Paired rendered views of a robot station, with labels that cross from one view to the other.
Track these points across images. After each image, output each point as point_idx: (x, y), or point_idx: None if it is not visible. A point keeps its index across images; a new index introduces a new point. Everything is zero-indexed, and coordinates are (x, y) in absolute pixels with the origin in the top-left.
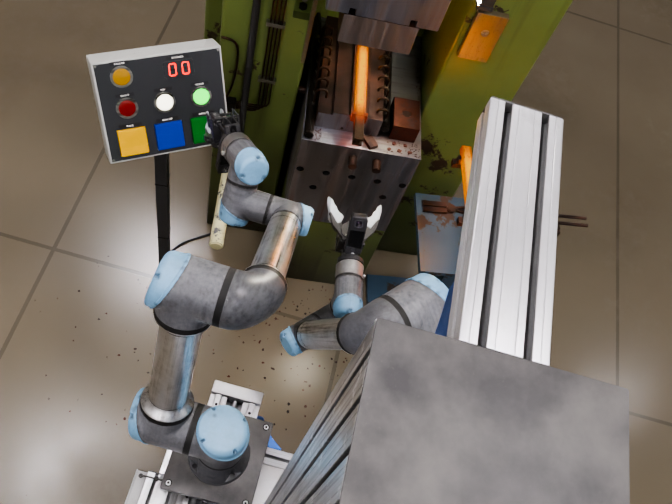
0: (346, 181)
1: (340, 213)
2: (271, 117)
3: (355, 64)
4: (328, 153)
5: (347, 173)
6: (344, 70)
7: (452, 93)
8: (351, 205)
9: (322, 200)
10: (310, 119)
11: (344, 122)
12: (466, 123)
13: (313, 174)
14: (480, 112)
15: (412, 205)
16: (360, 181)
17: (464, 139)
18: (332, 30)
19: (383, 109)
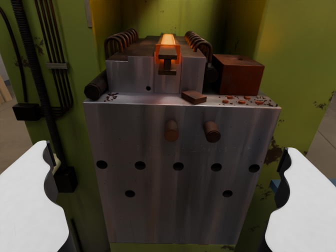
0: (172, 175)
1: (52, 208)
2: (84, 124)
3: (160, 39)
4: (132, 125)
5: (170, 160)
6: (148, 44)
7: (283, 39)
8: (187, 214)
9: (148, 212)
10: (98, 77)
11: (149, 74)
12: (302, 87)
13: (123, 171)
14: (319, 64)
15: (249, 209)
16: (192, 171)
17: (300, 113)
18: (136, 32)
19: (202, 41)
